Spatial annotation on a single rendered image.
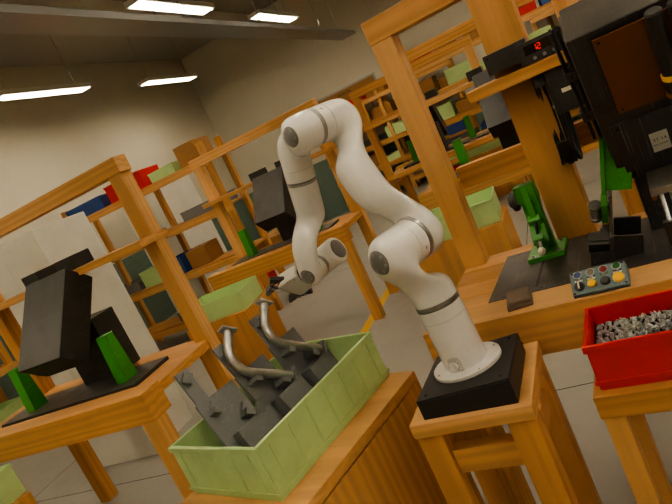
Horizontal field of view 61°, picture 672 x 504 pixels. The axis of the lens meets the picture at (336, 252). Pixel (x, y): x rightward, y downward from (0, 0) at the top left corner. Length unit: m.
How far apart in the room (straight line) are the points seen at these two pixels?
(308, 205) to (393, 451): 0.79
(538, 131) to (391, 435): 1.19
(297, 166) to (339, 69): 10.88
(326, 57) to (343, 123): 11.05
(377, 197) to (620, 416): 0.77
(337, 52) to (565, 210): 10.48
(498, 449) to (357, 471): 0.42
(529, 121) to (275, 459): 1.45
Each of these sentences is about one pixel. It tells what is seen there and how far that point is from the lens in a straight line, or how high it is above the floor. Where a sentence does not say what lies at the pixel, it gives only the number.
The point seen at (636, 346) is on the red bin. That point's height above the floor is 0.90.
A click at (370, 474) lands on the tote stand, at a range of 1.79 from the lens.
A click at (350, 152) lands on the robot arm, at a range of 1.50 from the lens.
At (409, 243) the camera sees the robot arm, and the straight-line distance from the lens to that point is 1.43.
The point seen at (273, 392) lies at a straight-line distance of 1.97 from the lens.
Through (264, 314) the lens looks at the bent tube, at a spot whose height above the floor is 1.15.
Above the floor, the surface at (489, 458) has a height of 0.71.
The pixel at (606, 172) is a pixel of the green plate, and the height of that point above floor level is 1.17.
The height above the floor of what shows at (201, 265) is 0.86.
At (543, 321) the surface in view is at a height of 0.86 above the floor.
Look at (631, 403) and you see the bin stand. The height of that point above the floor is 0.77.
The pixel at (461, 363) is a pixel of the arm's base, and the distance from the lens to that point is 1.54.
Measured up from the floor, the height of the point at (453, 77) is 1.65.
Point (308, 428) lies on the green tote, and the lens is 1.73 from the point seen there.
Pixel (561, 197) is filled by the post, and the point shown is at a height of 1.05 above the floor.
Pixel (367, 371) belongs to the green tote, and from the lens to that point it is 1.94.
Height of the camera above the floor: 1.60
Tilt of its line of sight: 10 degrees down
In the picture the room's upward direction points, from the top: 25 degrees counter-clockwise
